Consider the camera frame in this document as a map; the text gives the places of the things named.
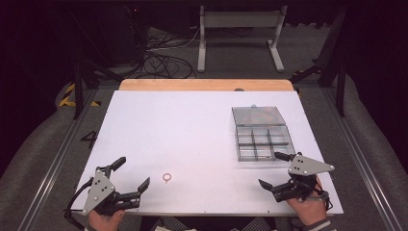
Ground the clear plastic compartment box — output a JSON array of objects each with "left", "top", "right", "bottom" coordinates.
[{"left": 231, "top": 104, "right": 296, "bottom": 163}]

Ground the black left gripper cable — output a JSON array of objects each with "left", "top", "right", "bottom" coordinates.
[{"left": 63, "top": 176, "right": 94, "bottom": 231}]

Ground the black metal stand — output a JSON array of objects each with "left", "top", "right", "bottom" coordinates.
[
  {"left": 289, "top": 5, "right": 350, "bottom": 118},
  {"left": 63, "top": 6, "right": 152, "bottom": 120}
]

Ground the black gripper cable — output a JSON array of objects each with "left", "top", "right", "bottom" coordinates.
[
  {"left": 63, "top": 176, "right": 94, "bottom": 231},
  {"left": 313, "top": 187, "right": 333, "bottom": 212}
]

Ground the grey metal floor rail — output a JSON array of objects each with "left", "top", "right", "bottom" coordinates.
[
  {"left": 321, "top": 86, "right": 402, "bottom": 231},
  {"left": 24, "top": 89, "right": 99, "bottom": 231}
]

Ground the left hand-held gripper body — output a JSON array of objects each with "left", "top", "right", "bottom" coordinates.
[{"left": 82, "top": 167, "right": 142, "bottom": 217}]

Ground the person's right hand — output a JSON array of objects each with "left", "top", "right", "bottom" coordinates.
[{"left": 286, "top": 175, "right": 329, "bottom": 226}]

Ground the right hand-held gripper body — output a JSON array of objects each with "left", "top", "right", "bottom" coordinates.
[{"left": 270, "top": 153, "right": 336, "bottom": 204}]

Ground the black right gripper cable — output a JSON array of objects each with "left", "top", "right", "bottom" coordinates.
[{"left": 313, "top": 187, "right": 333, "bottom": 212}]

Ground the white metal stand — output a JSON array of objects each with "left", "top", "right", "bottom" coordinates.
[{"left": 196, "top": 4, "right": 289, "bottom": 74}]

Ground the black equipment case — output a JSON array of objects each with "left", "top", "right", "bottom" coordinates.
[{"left": 67, "top": 5, "right": 149, "bottom": 67}]

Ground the person's left hand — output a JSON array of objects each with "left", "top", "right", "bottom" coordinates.
[{"left": 88, "top": 208, "right": 126, "bottom": 231}]

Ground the tangle of black floor cables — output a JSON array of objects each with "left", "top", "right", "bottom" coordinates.
[{"left": 128, "top": 27, "right": 255, "bottom": 80}]

